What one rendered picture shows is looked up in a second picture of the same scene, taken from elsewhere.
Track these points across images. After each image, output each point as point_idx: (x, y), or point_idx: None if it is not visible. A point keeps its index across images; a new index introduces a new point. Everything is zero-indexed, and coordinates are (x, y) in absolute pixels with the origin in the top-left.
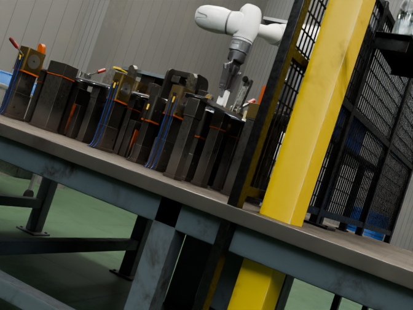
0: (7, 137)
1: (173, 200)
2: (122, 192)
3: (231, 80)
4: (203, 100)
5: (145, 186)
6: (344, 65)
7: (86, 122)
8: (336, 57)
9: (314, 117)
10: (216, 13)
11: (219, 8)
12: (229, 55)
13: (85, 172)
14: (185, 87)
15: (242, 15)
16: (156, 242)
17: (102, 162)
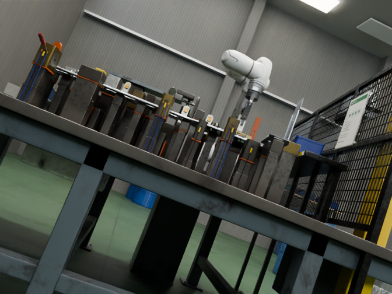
0: (168, 172)
1: (322, 235)
2: (279, 227)
3: None
4: (272, 139)
5: (310, 226)
6: None
7: (108, 126)
8: None
9: None
10: (245, 59)
11: (246, 56)
12: (250, 94)
13: (244, 209)
14: (240, 121)
15: (263, 66)
16: (308, 268)
17: (272, 204)
